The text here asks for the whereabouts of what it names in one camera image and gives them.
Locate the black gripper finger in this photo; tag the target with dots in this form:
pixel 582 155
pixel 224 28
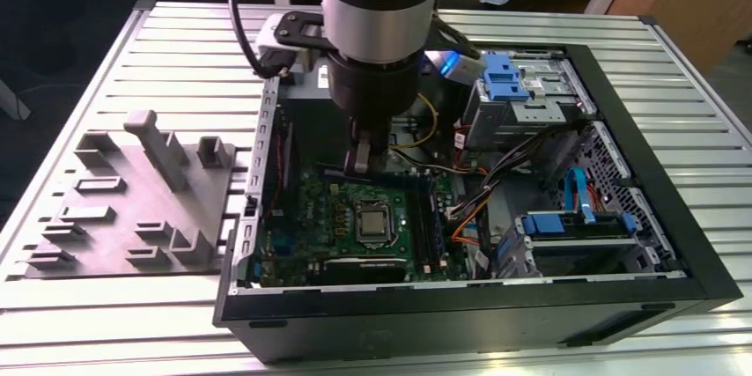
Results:
pixel 358 160
pixel 381 151

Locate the black graphics card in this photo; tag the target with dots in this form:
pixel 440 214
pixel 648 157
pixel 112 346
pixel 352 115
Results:
pixel 364 268

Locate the black camera bracket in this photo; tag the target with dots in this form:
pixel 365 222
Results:
pixel 296 26

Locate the blue drive bay carrier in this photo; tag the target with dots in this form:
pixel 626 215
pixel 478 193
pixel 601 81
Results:
pixel 501 81

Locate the black PC case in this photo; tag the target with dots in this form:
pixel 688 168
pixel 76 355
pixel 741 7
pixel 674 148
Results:
pixel 410 323

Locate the grey parts rack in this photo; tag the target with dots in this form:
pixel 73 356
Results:
pixel 146 200

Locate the black RAM slot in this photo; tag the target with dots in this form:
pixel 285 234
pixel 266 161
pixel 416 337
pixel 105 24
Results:
pixel 416 217

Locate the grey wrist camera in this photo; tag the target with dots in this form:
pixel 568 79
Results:
pixel 273 48
pixel 464 68

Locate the green motherboard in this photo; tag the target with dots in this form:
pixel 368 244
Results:
pixel 317 217

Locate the grey power supply unit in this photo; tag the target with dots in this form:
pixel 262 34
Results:
pixel 317 129

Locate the metal drive cage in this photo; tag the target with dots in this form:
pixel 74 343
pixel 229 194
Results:
pixel 528 120

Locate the hard disk in blue carrier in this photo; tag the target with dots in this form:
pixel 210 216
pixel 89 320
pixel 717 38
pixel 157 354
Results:
pixel 546 224

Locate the silver CPU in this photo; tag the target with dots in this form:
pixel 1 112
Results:
pixel 373 223

